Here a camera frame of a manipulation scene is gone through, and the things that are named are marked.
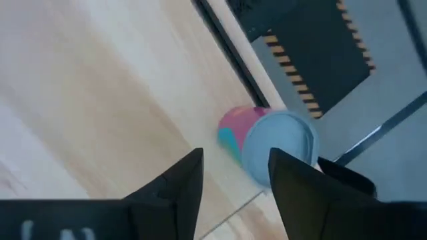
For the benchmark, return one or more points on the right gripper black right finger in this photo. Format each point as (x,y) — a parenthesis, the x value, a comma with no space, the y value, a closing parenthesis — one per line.
(307,206)

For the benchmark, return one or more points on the black hazard-striped floor mat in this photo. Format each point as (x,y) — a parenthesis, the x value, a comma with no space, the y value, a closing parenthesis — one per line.
(320,50)

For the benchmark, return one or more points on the black aluminium table frame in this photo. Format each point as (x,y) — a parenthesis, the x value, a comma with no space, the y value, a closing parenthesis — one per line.
(229,50)

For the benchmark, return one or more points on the black floor tape line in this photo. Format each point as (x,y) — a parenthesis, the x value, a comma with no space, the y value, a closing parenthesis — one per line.
(383,127)
(421,30)

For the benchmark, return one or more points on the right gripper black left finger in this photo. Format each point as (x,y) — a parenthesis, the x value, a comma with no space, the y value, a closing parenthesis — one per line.
(173,206)

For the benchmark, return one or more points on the pink and green can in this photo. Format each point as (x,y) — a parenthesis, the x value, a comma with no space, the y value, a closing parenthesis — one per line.
(240,126)

